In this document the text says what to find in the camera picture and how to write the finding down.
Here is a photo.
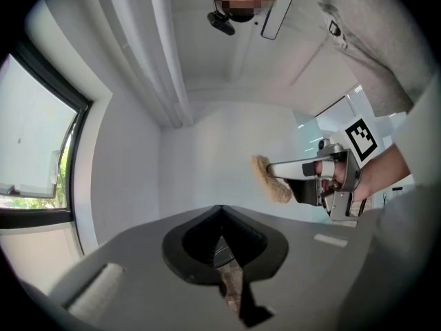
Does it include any black head-mounted camera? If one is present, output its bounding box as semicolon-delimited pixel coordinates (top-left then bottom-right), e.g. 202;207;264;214
206;10;236;37

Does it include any black rectangular ceiling light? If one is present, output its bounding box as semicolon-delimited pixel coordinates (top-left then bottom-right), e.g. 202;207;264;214
260;0;299;41

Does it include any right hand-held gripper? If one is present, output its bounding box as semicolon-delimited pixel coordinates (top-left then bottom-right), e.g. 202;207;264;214
267;114;379;222

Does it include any person's right hand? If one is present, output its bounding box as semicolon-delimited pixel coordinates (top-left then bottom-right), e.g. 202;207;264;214
320;159;347;190

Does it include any black framed window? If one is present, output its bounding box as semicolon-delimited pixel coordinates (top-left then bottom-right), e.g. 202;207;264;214
0;41;94;257

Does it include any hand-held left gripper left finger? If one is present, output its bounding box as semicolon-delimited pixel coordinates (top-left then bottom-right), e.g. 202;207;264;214
48;204;239;331

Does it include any person in white coat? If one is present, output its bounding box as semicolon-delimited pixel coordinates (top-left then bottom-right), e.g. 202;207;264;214
299;0;435;117

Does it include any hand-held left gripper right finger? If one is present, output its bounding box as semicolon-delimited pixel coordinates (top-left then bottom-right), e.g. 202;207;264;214
220;204;378;331

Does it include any person's right forearm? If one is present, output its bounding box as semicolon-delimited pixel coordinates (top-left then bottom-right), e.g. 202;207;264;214
354;143;413;203

